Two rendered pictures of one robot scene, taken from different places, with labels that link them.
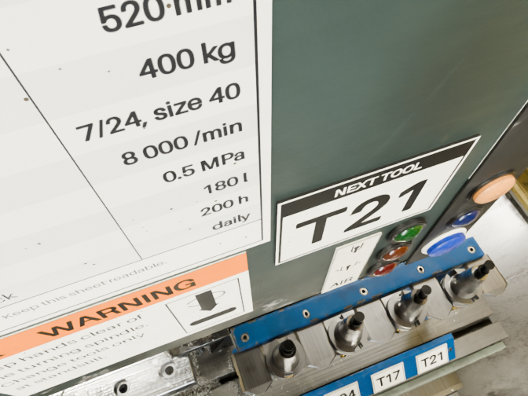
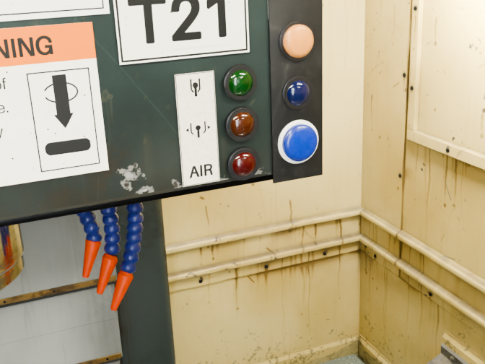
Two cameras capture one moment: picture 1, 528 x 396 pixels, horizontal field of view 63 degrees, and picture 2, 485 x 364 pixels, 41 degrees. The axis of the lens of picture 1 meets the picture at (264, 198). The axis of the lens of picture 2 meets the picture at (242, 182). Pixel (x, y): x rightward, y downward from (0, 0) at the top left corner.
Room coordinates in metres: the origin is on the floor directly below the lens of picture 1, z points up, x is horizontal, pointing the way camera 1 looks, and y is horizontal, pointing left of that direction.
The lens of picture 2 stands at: (-0.38, -0.08, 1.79)
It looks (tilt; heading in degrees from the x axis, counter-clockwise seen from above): 19 degrees down; 358
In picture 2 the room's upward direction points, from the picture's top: 2 degrees counter-clockwise
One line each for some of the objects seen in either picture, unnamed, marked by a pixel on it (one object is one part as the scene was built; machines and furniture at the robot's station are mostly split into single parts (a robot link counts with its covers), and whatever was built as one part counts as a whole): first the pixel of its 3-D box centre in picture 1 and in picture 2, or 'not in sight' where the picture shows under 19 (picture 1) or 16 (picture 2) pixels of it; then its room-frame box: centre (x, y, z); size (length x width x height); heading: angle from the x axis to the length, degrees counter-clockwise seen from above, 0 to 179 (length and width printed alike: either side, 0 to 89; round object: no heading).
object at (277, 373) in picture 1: (285, 357); not in sight; (0.12, -0.03, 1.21); 0.06 x 0.06 x 0.03
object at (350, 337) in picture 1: (351, 327); not in sight; (0.16, -0.13, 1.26); 0.04 x 0.04 x 0.07
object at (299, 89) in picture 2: (464, 217); (297, 92); (0.13, -0.14, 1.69); 0.02 x 0.01 x 0.02; 110
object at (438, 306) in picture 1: (433, 298); not in sight; (0.21, -0.29, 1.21); 0.07 x 0.05 x 0.01; 20
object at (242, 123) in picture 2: (394, 251); (242, 124); (0.11, -0.09, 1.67); 0.02 x 0.01 x 0.02; 110
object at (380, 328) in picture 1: (375, 322); not in sight; (0.17, -0.19, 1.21); 0.07 x 0.05 x 0.01; 20
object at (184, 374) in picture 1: (118, 354); not in sight; (0.17, 0.32, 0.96); 0.29 x 0.23 x 0.05; 110
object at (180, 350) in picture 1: (199, 342); not in sight; (0.19, 0.15, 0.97); 0.13 x 0.03 x 0.15; 110
